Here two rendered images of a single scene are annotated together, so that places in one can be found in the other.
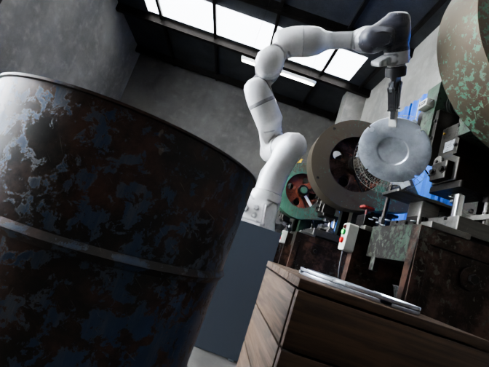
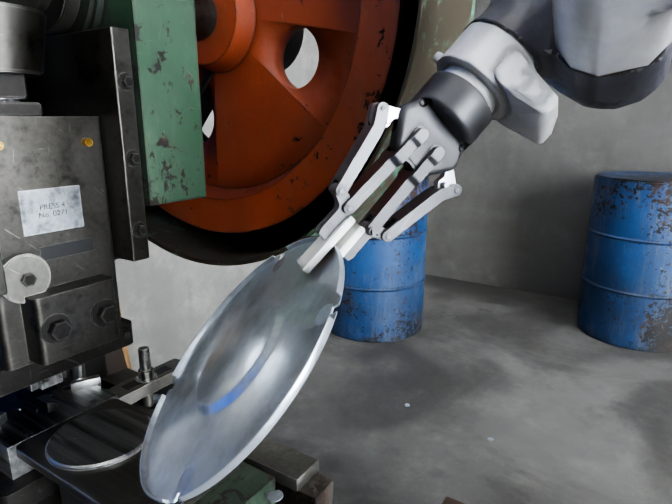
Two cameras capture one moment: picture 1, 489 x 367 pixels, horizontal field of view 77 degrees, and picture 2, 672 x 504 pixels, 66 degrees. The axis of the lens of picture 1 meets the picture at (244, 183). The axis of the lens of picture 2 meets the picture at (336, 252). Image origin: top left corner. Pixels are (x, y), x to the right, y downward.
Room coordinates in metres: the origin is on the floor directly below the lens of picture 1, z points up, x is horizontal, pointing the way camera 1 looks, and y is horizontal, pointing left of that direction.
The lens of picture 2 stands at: (1.57, -0.21, 1.17)
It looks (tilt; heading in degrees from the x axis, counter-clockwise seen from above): 14 degrees down; 214
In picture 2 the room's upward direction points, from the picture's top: straight up
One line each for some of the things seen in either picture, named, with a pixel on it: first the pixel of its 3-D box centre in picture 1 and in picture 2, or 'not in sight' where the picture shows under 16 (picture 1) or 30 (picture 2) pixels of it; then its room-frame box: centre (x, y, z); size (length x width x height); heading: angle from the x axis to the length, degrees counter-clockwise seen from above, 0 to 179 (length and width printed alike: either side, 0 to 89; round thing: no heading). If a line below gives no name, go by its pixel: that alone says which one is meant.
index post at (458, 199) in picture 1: (457, 205); not in sight; (1.09, -0.77, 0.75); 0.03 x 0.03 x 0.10; 1
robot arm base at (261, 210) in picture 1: (252, 206); not in sight; (1.20, -0.06, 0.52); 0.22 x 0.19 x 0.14; 87
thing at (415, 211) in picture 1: (414, 213); (130, 495); (1.26, -0.72, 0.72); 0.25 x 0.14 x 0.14; 91
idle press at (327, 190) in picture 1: (360, 228); not in sight; (3.00, -1.23, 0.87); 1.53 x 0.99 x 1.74; 89
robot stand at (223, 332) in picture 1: (238, 284); not in sight; (1.20, -0.10, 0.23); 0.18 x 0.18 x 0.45; 87
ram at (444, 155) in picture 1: (458, 154); (35, 228); (1.26, -0.86, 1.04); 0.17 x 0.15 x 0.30; 91
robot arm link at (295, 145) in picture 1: (281, 163); not in sight; (1.17, -0.11, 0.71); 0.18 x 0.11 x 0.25; 23
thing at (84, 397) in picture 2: (453, 217); (51, 423); (1.26, -0.89, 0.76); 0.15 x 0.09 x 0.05; 1
